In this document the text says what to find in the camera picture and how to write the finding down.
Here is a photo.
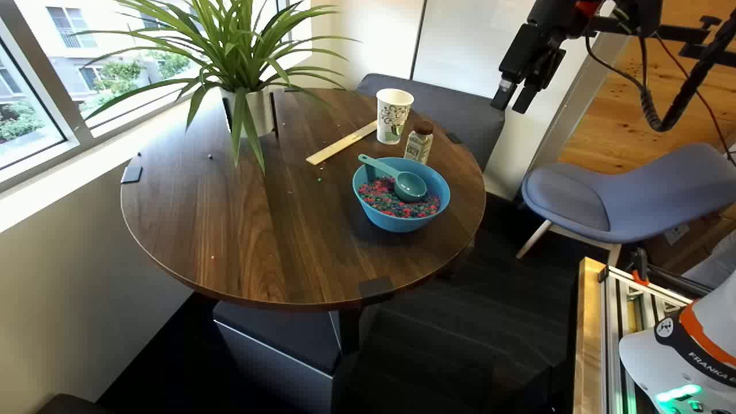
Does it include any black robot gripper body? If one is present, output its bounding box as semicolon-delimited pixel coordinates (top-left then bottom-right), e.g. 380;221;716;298
497;20;570;88

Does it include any blue plastic bowl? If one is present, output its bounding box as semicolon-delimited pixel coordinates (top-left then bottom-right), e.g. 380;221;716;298
350;154;452;234

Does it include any grey upholstered seat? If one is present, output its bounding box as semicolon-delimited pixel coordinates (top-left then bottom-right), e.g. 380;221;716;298
353;70;508;171

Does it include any white printed paper cup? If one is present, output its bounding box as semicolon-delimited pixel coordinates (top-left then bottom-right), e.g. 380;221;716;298
371;88;415;148

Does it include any teal plastic scoop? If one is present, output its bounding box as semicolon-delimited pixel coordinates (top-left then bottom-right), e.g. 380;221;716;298
357;152;429;205

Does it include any blue upholstered chair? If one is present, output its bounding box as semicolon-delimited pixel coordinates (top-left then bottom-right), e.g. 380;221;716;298
513;139;736;267

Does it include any colourful beads pile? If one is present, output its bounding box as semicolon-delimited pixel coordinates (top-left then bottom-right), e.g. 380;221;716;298
357;177;443;221

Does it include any light wooden flat stick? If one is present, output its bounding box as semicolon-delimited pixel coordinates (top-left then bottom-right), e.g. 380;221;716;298
304;116;380;168

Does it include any white plant pot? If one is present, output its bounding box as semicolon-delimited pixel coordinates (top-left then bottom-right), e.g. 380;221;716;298
219;85;279;139

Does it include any round wooden table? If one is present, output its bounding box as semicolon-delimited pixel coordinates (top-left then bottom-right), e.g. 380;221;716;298
117;85;489;357

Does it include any green spiky potted plant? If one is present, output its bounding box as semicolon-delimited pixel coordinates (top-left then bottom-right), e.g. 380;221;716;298
71;0;357;175

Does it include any small black table edge clip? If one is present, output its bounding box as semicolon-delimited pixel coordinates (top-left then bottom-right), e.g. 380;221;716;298
120;154;147;185

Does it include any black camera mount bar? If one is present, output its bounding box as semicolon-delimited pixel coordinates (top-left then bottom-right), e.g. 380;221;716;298
581;11;736;69

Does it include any thick black braided cable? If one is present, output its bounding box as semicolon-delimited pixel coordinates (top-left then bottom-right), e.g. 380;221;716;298
581;10;736;134

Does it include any aluminium frame rail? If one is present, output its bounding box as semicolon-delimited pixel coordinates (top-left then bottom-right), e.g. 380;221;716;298
573;254;695;414

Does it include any grey window frame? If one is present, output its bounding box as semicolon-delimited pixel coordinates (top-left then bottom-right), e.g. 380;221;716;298
0;0;231;192

